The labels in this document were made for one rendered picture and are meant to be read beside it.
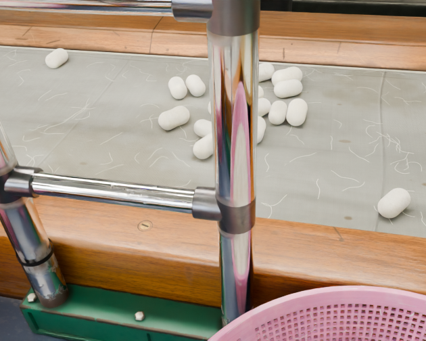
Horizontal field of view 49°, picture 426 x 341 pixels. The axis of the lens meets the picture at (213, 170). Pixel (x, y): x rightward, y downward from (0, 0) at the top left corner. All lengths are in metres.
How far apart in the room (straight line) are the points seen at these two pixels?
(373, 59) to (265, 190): 0.27
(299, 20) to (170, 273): 0.44
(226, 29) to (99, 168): 0.30
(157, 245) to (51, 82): 0.34
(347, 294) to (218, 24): 0.20
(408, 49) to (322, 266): 0.37
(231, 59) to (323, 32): 0.46
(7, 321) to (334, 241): 0.29
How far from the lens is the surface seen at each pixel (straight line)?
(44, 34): 0.75
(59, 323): 0.42
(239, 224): 0.27
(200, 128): 0.49
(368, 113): 0.55
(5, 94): 0.64
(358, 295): 0.33
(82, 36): 0.72
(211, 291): 0.37
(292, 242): 0.36
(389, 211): 0.41
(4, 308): 0.48
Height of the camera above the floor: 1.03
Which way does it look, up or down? 40 degrees down
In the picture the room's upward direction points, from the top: 3 degrees counter-clockwise
